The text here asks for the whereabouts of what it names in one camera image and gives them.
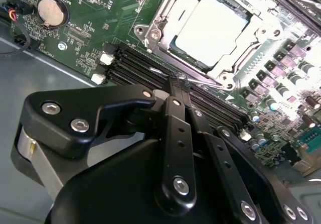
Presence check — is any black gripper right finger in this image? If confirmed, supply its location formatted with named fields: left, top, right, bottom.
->
left=181, top=79, right=314, bottom=224

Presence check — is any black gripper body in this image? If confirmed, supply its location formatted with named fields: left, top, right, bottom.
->
left=10, top=126, right=240, bottom=224

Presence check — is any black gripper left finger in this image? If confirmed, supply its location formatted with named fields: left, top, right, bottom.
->
left=16, top=75, right=198, bottom=211

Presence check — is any metal wire locking lever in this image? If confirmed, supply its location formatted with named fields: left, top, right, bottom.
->
left=149, top=67, right=223, bottom=87

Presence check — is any silver green CPU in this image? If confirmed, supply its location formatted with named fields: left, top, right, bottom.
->
left=168, top=0, right=254, bottom=70

